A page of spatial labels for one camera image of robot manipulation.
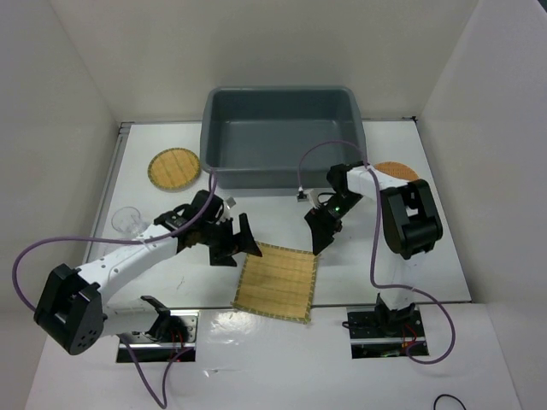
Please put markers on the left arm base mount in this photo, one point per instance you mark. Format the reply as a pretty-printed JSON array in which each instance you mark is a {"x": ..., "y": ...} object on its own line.
[{"x": 177, "y": 340}]

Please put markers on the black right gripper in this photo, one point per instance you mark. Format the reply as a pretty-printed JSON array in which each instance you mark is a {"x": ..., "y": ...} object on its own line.
[{"x": 322, "y": 228}]

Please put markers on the square bamboo mat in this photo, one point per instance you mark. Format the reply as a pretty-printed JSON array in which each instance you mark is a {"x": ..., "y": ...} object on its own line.
[{"x": 279, "y": 285}]

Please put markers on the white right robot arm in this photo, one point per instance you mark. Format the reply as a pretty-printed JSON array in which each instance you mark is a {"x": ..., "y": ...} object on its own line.
[{"x": 407, "y": 223}]

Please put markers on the round bamboo coaster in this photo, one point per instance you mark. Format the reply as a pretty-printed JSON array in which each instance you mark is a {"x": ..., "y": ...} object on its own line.
[{"x": 174, "y": 169}]

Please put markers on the grey plastic bin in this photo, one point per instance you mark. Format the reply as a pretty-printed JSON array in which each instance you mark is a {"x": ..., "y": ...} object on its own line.
[{"x": 279, "y": 137}]

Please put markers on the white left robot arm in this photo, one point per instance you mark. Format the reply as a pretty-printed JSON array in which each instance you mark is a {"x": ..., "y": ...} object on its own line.
[{"x": 75, "y": 308}]

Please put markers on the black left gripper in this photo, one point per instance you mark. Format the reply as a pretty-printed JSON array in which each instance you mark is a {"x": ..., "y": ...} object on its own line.
[{"x": 223, "y": 255}]

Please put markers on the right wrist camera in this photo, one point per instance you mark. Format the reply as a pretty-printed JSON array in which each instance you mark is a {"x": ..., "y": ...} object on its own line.
[{"x": 310, "y": 196}]

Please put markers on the clear plastic cup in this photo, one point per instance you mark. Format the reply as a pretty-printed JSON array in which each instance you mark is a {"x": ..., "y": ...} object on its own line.
[{"x": 128, "y": 222}]

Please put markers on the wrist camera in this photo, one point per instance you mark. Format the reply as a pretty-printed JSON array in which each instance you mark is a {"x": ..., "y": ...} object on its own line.
[
  {"x": 310, "y": 196},
  {"x": 225, "y": 210}
]

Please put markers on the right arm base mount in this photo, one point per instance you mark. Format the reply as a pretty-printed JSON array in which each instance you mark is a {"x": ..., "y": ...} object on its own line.
[{"x": 378, "y": 332}]

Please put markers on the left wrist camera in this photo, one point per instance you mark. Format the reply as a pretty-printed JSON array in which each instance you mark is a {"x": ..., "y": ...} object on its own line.
[{"x": 225, "y": 210}]

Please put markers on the round orange woven coaster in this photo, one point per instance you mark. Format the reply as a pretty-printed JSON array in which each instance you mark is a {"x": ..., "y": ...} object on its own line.
[{"x": 397, "y": 170}]

